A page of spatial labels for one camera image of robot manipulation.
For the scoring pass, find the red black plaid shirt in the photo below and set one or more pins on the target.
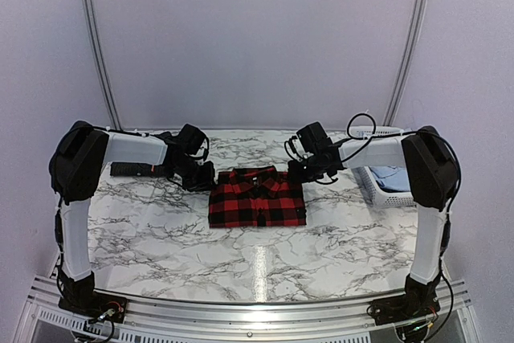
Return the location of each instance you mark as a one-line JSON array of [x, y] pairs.
[[256, 197]]

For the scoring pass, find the light blue shirt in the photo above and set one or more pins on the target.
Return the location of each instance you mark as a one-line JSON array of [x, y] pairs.
[[391, 178]]

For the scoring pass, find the black pinstripe shirt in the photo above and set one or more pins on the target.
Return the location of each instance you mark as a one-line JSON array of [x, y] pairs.
[[127, 169]]

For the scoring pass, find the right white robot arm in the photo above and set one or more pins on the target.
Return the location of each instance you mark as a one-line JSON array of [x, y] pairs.
[[433, 172]]

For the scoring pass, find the aluminium table front rail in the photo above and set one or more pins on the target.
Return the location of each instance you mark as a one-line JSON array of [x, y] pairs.
[[160, 320]]

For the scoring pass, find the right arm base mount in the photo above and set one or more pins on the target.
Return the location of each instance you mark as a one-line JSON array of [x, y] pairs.
[[394, 309]]

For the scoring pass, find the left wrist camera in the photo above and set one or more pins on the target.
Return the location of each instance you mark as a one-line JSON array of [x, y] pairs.
[[194, 142]]

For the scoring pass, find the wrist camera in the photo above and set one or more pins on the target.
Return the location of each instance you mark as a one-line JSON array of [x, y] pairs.
[[291, 149], [194, 142]]

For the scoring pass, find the left wall aluminium profile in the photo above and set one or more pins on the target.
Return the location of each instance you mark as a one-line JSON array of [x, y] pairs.
[[99, 62]]

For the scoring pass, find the wall aluminium profile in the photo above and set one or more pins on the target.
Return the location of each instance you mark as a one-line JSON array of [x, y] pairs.
[[413, 33], [99, 62]]

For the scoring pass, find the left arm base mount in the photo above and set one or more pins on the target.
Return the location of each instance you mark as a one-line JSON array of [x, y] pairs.
[[101, 307]]

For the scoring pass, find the white plastic laundry basket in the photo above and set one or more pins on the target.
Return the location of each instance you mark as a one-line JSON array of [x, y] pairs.
[[377, 196]]

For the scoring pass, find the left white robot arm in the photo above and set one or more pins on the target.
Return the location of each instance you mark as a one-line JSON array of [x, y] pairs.
[[75, 170]]

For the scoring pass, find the right wall aluminium profile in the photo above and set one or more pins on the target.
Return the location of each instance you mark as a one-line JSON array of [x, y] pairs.
[[413, 33]]

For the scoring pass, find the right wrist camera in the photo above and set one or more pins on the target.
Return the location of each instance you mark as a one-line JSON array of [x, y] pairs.
[[291, 149]]

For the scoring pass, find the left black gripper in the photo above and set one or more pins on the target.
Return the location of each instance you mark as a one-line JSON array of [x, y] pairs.
[[205, 184]]

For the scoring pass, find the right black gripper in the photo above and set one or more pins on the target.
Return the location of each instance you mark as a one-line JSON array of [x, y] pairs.
[[295, 174]]

